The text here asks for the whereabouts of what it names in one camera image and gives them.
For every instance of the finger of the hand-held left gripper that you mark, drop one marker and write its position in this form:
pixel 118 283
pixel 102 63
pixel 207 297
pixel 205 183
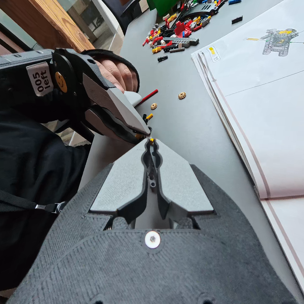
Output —
pixel 95 120
pixel 114 102

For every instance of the small black lego beam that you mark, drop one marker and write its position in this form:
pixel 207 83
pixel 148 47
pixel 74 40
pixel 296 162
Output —
pixel 237 19

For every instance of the wooden beam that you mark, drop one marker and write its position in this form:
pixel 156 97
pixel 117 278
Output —
pixel 47 23

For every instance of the red lego axle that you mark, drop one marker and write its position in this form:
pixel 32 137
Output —
pixel 149 95

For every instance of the pile of loose lego pieces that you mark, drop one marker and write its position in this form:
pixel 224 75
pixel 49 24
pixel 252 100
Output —
pixel 180 28

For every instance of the tan lego bevel gear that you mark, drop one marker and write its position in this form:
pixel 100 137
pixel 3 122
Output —
pixel 182 95
pixel 154 106

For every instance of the person's left hand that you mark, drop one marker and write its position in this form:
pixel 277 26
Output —
pixel 118 73

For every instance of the green plastic bin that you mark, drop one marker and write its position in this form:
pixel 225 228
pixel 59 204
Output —
pixel 156 6

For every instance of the yellow lego axle connector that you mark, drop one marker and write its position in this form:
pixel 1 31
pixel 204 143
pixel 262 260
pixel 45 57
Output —
pixel 149 116

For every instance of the dark upholstered chair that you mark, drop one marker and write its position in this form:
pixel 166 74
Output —
pixel 128 14

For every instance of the grey lego chassis assembly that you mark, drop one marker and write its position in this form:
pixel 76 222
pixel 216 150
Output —
pixel 152 181

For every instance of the lego instruction booklet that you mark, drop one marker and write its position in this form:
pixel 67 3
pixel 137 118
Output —
pixel 261 106

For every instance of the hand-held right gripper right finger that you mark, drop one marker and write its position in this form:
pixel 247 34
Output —
pixel 182 187

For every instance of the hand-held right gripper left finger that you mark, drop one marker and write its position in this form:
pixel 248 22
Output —
pixel 123 185

